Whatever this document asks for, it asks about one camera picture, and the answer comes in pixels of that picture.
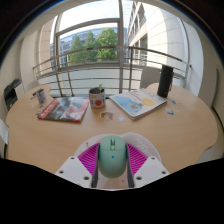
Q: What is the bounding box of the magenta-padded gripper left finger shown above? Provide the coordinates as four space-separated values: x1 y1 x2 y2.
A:
54 142 101 189

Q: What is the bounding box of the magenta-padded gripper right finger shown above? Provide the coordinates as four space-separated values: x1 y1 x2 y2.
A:
124 142 170 189

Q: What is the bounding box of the mint green computer mouse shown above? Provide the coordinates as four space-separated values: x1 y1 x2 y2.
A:
97 134 128 179

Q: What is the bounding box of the red and dark magazine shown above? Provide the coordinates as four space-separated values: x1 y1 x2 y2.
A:
37 96 91 123

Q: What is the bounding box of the light blue white magazine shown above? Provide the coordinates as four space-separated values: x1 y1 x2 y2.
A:
109 87 168 121

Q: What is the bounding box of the small potted plant mug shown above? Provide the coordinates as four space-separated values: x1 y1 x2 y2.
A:
88 83 107 110

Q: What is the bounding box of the printed drink can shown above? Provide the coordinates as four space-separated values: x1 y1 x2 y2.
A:
32 88 48 105

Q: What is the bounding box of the white plastic chair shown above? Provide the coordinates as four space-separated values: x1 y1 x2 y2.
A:
139 66 162 90
24 79 42 94
0 118 10 159

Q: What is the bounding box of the black cylindrical speaker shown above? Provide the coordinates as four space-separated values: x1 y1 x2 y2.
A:
156 64 175 99

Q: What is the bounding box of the metal balcony railing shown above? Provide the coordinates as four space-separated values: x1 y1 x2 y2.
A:
32 45 193 98

